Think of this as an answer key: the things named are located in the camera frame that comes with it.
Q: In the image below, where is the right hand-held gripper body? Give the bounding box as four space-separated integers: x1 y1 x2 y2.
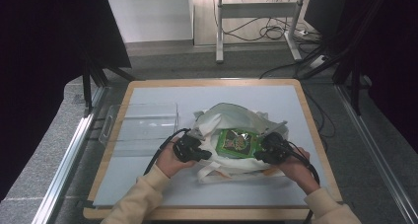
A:
261 119 295 166

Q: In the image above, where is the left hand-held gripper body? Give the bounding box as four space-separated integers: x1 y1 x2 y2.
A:
172 127 205 164

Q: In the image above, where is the green snack packet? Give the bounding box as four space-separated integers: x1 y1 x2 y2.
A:
216 128 264 160

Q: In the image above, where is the white patterned tote bag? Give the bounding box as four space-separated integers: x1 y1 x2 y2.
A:
190 102 290 185

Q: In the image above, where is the clear plastic container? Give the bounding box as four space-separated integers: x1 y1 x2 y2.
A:
98 103 181 158

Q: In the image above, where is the person's left hand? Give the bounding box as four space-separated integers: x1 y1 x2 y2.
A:
155 137 198 180

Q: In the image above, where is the person's right hand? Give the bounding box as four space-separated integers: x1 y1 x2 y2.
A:
277 147 321 196

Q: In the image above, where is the light grey table mat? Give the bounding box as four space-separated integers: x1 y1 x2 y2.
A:
93 84 329 208

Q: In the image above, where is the white power strip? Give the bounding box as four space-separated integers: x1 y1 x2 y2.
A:
309 54 329 70

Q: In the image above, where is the white panel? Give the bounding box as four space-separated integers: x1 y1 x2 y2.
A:
106 0 194 43

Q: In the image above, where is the black curtain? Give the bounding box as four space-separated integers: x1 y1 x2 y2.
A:
328 0 418 153
0 0 132 202

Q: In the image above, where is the left hand-held gripper cable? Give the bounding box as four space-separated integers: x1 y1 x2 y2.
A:
143 127 191 177

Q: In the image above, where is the hand-held gripper cable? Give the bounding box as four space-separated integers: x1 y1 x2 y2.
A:
143 127 191 177
285 140 321 224

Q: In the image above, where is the right hand-held gripper cable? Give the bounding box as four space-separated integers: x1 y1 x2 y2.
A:
285 140 321 224

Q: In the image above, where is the aluminium floor rail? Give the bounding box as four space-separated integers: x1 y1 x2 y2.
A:
334 84 418 224
31 113 97 224

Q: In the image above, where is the bundle of black floor cables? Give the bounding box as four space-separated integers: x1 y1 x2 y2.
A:
222 16 324 44

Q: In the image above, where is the white desk frame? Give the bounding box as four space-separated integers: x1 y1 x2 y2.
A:
215 0 309 64

